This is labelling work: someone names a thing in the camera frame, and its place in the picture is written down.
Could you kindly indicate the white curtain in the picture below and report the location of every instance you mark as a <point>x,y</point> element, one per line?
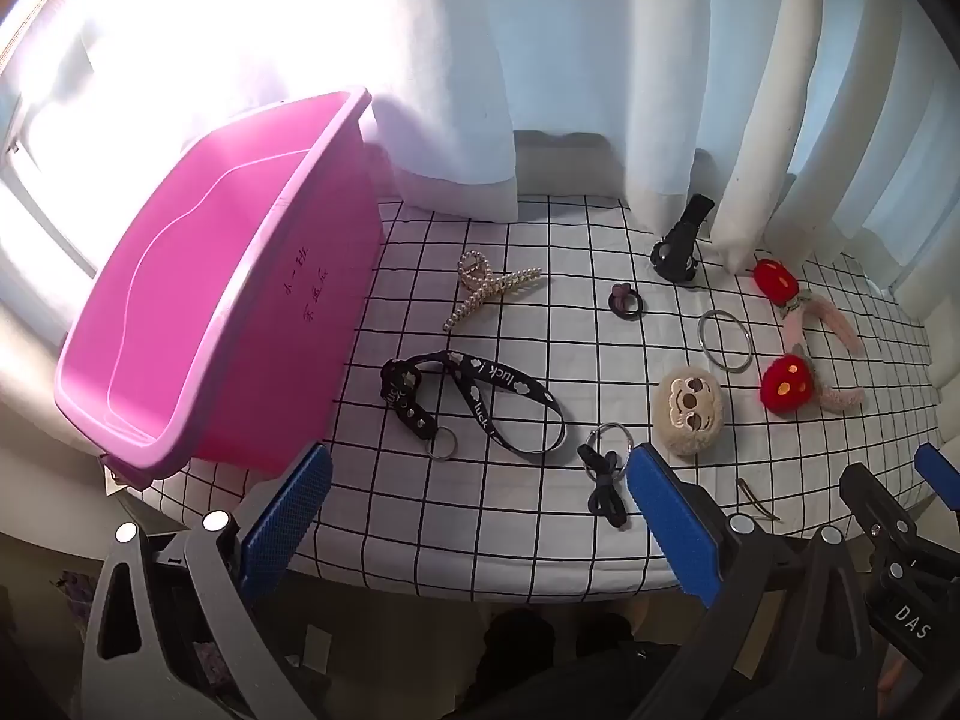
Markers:
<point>375,52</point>
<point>750,90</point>

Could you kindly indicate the black wrist watch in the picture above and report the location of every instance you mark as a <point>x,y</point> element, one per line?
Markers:
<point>677,244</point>

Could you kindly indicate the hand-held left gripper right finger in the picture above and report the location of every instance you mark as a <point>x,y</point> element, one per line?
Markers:
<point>675,525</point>

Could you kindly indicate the bobby pin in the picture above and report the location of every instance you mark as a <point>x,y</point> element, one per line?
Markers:
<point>754,499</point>

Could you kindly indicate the beige sloth plush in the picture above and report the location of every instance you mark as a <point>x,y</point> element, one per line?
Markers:
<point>688,409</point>

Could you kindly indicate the pearl hair claw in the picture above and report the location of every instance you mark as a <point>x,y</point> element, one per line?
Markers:
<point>480,292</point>

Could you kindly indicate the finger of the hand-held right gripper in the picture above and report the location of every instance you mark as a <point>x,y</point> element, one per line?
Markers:
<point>877,510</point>
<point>937,472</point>

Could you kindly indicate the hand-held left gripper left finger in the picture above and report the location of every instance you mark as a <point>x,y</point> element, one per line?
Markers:
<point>289,517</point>

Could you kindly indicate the silver bangle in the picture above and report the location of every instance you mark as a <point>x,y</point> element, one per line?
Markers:
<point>703,341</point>

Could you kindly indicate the pink plastic tub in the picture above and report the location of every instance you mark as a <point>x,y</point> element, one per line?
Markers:
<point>225,277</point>

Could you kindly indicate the pink strawberry headband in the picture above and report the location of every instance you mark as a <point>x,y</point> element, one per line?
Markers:
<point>786,386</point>

